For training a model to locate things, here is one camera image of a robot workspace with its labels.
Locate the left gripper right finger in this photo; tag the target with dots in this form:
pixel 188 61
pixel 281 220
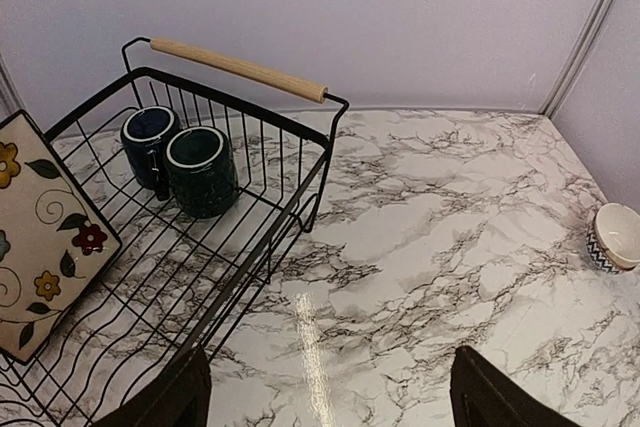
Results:
pixel 481 395

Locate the right aluminium corner post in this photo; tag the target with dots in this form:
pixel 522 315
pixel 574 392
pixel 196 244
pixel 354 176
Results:
pixel 582 48

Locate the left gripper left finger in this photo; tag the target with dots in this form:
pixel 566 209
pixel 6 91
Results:
pixel 179 396

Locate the dark blue mug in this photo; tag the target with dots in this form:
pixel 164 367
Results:
pixel 145 135

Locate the square floral ceramic plate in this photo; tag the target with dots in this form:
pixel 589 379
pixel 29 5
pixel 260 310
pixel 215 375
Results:
pixel 54 240

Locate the left aluminium corner post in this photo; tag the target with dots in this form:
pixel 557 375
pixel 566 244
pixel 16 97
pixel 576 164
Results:
pixel 11 101

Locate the beige ceramic bowl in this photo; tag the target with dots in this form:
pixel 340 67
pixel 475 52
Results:
pixel 616 227

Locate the black wire dish rack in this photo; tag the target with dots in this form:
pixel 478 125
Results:
pixel 178 283

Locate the aluminium corner post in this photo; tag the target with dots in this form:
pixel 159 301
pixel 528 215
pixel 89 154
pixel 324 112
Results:
pixel 11 101
pixel 582 48

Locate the blue zigzag patterned bowl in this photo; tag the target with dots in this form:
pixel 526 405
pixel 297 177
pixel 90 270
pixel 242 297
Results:
pixel 597 254

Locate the dark green mug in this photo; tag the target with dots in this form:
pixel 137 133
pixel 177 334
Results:
pixel 201 169

